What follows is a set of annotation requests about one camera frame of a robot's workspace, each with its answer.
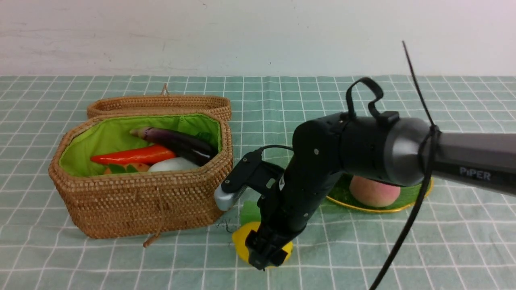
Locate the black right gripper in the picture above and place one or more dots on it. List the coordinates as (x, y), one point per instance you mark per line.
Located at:
(286, 214)

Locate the yellow lemon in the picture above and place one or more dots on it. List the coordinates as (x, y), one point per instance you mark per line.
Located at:
(242, 241)

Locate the pink peach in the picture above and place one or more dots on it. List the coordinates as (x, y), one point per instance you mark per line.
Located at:
(372, 193)

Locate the dark purple eggplant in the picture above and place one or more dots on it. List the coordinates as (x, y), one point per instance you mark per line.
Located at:
(191, 148)

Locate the white radish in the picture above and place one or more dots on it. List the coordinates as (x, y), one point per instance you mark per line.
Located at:
(173, 164)

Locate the orange carrot with leaves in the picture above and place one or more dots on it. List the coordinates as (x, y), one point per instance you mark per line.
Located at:
(146, 155)

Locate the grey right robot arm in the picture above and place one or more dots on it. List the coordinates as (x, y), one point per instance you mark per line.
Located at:
(385, 148)

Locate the green foam cube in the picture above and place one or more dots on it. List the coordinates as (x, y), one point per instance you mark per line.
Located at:
(249, 212)

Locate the green glass plate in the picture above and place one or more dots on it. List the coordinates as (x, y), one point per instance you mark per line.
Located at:
(341, 195)

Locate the woven rattan basket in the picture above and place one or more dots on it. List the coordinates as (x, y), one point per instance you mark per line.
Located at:
(131, 204)

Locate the woven basket lid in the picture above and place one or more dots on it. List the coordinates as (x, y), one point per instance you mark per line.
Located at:
(215, 105)

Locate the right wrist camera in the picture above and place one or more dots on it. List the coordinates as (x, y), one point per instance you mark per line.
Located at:
(250, 172)

